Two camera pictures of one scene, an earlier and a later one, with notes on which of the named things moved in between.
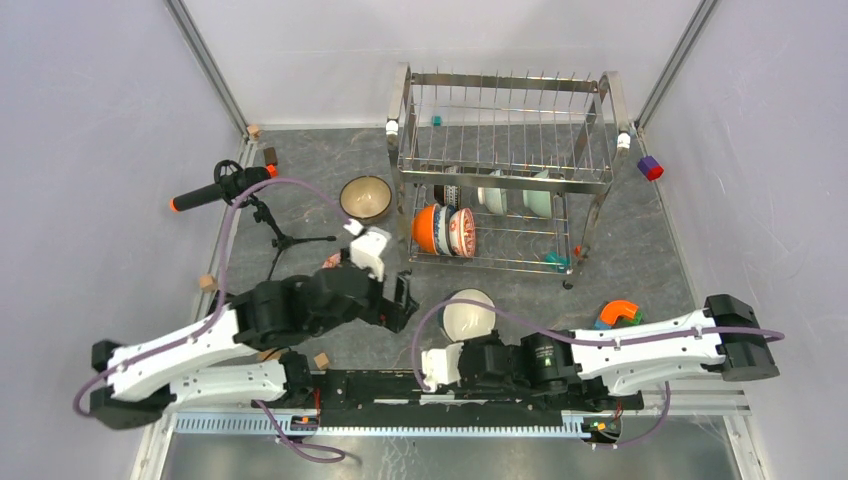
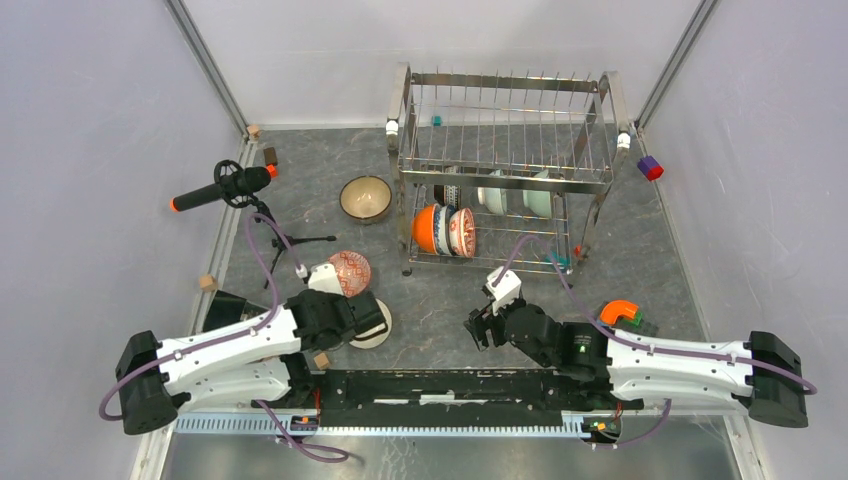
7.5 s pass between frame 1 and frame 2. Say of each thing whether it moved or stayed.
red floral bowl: stayed
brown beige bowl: stayed
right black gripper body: moved
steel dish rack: stayed
